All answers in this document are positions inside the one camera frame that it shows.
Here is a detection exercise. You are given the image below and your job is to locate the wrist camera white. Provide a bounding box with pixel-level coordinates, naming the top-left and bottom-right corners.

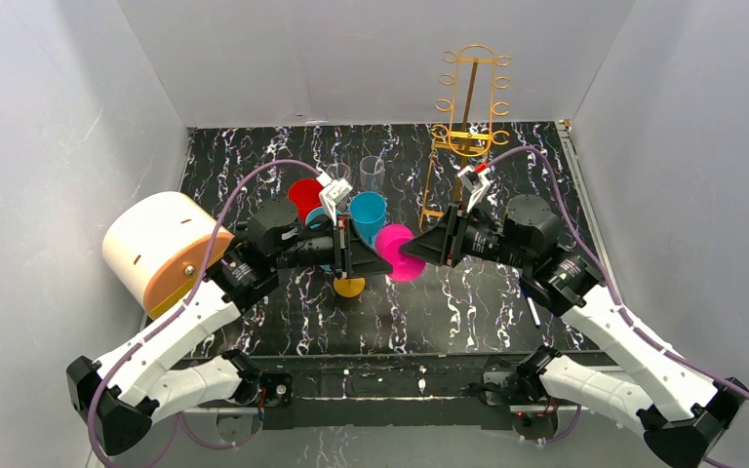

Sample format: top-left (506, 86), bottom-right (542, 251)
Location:
top-left (317, 171), bottom-right (352, 224)
top-left (457, 163), bottom-right (491, 212)

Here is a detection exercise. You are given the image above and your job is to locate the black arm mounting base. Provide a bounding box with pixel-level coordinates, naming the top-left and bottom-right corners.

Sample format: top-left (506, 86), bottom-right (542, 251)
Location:
top-left (180, 351), bottom-right (582, 433)

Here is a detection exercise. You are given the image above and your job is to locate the gold wire glass rack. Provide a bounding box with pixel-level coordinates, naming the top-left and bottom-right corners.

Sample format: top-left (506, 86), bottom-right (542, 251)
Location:
top-left (418, 44), bottom-right (512, 228)

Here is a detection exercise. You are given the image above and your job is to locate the blue wine glass front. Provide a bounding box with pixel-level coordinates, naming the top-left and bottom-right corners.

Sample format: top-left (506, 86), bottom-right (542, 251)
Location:
top-left (304, 207), bottom-right (334, 232)

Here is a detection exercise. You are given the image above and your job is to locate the blue wine glass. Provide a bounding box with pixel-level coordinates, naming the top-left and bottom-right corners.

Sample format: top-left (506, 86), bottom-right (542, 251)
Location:
top-left (348, 191), bottom-right (387, 246)
top-left (304, 207), bottom-right (334, 232)

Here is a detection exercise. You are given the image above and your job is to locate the clear champagne flute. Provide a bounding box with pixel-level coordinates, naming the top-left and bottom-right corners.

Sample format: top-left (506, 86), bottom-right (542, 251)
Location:
top-left (325, 163), bottom-right (352, 186)
top-left (360, 155), bottom-right (385, 193)

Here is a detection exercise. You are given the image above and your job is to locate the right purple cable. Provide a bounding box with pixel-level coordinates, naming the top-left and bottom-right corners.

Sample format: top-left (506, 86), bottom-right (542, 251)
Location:
top-left (477, 144), bottom-right (749, 468)

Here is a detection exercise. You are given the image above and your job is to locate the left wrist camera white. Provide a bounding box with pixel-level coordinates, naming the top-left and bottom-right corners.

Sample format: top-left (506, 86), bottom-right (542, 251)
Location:
top-left (317, 171), bottom-right (352, 224)

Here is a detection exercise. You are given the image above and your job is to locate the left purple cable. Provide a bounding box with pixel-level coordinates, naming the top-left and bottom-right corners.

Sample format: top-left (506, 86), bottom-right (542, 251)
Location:
top-left (85, 158), bottom-right (324, 468)

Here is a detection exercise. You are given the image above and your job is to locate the yellow wine glass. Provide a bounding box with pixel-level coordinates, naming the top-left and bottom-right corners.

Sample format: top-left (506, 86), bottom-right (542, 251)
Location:
top-left (333, 278), bottom-right (366, 298)

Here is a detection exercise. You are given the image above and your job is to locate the white orange cylinder spool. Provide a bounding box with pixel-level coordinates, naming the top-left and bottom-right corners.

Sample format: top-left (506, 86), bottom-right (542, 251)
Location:
top-left (102, 191), bottom-right (234, 320)

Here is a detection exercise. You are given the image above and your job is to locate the pink wine glass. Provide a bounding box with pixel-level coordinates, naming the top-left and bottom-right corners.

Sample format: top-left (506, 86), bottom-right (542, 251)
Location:
top-left (375, 224), bottom-right (426, 282)

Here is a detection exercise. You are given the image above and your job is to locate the red wine glass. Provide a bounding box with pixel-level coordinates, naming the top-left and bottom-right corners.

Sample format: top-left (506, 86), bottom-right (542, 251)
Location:
top-left (287, 178), bottom-right (323, 221)

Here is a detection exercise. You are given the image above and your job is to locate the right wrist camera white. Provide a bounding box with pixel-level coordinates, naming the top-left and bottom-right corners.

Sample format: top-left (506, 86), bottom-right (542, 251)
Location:
top-left (457, 163), bottom-right (491, 212)

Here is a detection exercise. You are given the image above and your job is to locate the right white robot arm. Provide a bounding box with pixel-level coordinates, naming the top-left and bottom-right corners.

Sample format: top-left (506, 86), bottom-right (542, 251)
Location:
top-left (401, 195), bottom-right (743, 467)

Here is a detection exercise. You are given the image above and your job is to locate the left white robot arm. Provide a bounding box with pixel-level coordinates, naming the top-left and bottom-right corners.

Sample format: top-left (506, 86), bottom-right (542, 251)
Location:
top-left (66, 191), bottom-right (392, 456)

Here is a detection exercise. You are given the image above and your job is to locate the blue white marker pen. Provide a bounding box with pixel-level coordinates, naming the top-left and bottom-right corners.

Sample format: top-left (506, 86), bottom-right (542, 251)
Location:
top-left (526, 295), bottom-right (542, 329)

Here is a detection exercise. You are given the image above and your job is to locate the purple cable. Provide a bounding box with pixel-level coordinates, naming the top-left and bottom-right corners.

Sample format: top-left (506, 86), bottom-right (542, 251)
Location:
top-left (477, 144), bottom-right (749, 468)
top-left (85, 158), bottom-right (324, 468)

